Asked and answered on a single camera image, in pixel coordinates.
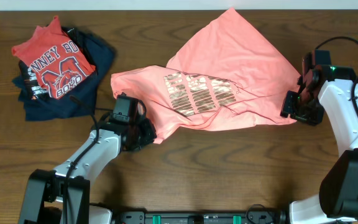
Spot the pink t-shirt with gold print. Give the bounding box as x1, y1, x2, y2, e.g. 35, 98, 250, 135
111, 9, 299, 143

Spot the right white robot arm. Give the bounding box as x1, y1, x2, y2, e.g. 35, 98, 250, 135
282, 65, 358, 223

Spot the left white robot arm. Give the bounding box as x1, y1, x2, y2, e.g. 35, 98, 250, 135
19, 118, 157, 224

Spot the navy blue folded shirt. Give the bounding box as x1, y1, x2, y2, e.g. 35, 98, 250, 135
12, 27, 115, 121

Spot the red folded Boyd t-shirt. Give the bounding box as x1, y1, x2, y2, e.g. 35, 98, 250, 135
12, 16, 96, 99

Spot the black folded printed shirt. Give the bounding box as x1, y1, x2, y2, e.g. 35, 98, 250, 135
19, 61, 49, 100

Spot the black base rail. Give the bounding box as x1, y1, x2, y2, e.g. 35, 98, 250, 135
111, 208, 287, 224

